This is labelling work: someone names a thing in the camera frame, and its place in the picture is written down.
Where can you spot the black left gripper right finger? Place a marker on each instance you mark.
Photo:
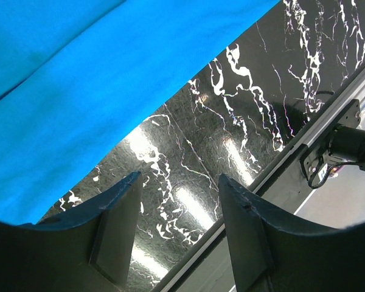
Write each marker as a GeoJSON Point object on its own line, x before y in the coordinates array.
{"type": "Point", "coordinates": [274, 250]}

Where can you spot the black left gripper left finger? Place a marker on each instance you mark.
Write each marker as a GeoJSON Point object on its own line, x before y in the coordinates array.
{"type": "Point", "coordinates": [86, 248]}

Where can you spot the blue t shirt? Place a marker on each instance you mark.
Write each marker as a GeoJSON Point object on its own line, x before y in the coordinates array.
{"type": "Point", "coordinates": [77, 76]}

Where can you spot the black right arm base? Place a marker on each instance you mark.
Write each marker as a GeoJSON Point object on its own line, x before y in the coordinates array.
{"type": "Point", "coordinates": [341, 143]}

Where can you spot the aluminium frame rail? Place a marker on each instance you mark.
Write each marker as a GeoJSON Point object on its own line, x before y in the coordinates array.
{"type": "Point", "coordinates": [284, 177]}

